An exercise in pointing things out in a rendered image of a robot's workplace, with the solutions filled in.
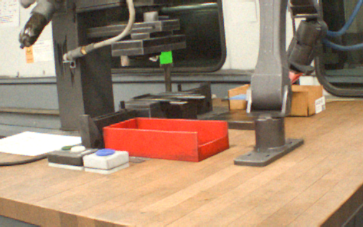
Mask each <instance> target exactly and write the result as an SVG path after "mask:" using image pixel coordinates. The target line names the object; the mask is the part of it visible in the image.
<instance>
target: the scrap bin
mask: <svg viewBox="0 0 363 227"><path fill-rule="evenodd" d="M103 136H104V142H105V149H112V150H115V151H118V152H128V155H129V156H130V157H145V158H155V159H172V160H180V161H189V162H200V161H202V160H204V159H206V158H209V157H211V156H213V155H216V154H218V153H220V152H223V151H225V150H227V149H229V148H230V141H229V131H228V122H227V121H200V120H180V119H140V118H135V119H131V120H128V121H124V122H121V123H118V124H114V125H112V126H107V127H105V128H103Z"/></svg>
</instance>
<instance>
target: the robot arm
mask: <svg viewBox="0 0 363 227"><path fill-rule="evenodd" d="M258 2H259V8H260V27H259V30H260V43H259V50H258V61H257V64H256V66H255V74H254V75H253V74H251V82H250V86H248V87H247V93H246V94H247V98H246V101H247V102H248V105H247V117H255V118H254V119H253V120H254V131H255V145H253V150H251V151H249V152H247V153H245V154H242V155H240V156H239V157H236V158H234V159H233V164H234V165H236V166H245V167H252V166H253V167H265V166H267V165H269V164H270V163H272V162H274V161H276V160H277V159H280V158H281V157H282V156H284V155H286V154H287V153H289V152H292V151H293V150H294V149H296V148H298V147H300V146H301V145H303V144H304V142H303V139H299V138H286V130H285V118H284V117H287V116H288V115H289V114H290V113H291V101H292V95H293V94H292V88H291V84H292V83H294V82H295V81H296V79H298V78H300V77H301V76H302V75H303V74H304V75H307V76H308V77H309V76H311V74H312V73H313V72H314V71H315V69H316V68H315V67H314V66H312V65H311V63H312V62H313V60H314V58H315V57H316V56H318V55H319V52H320V50H321V48H322V46H323V45H322V44H321V43H319V42H317V40H321V39H323V38H325V36H326V35H327V33H328V27H327V26H326V23H325V22H324V18H323V9H322V2H321V0H258ZM287 7H288V12H290V15H291V19H297V18H302V19H301V20H300V22H299V23H300V24H299V26H298V28H297V30H296V34H295V36H294V37H292V39H291V43H290V45H289V47H288V49H287V50H286V16H287V14H286V10H287ZM299 14H302V15H299ZM297 15H299V16H297ZM304 19H305V20H304Z"/></svg>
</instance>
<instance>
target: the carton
mask: <svg viewBox="0 0 363 227"><path fill-rule="evenodd" d="M248 86H250V84H247V85H243V86H241V87H238V88H234V89H231V90H228V97H229V98H231V97H233V96H237V95H240V94H246V93H247V89H248ZM291 88H292V94H293V95H292V101H291V113H290V114H289V115H288V116H287V117H310V116H313V115H315V114H317V113H319V112H321V111H323V110H324V109H325V100H324V95H323V86H322V85H291ZM229 107H230V110H233V109H235V108H243V109H248V102H247V101H246V99H229Z"/></svg>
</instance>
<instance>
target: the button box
mask: <svg viewBox="0 0 363 227"><path fill-rule="evenodd" d="M98 150H99V149H98V148H97V149H91V148H85V149H84V150H82V151H79V152H71V150H67V151H62V149H55V150H53V151H48V153H47V154H46V155H42V156H41V157H35V158H31V159H26V160H22V161H19V160H18V161H13V162H2V163H0V166H12V165H21V164H28V163H32V162H36V161H38V160H41V159H48V162H49V166H53V167H59V168H66V169H71V170H85V168H86V167H85V166H84V159H83V157H84V156H85V155H89V154H93V153H96V152H97V151H98Z"/></svg>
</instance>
